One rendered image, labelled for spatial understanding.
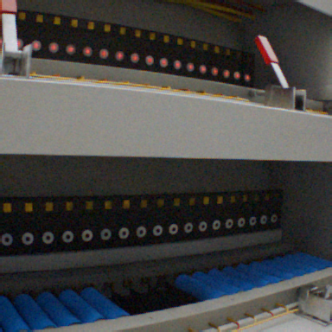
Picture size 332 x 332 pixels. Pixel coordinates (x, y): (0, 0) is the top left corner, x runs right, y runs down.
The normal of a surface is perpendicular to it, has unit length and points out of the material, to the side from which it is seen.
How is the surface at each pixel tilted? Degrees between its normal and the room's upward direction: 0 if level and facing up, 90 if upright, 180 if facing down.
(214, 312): 111
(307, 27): 90
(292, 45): 90
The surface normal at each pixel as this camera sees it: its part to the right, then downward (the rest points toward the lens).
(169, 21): 0.55, -0.25
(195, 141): 0.56, 0.10
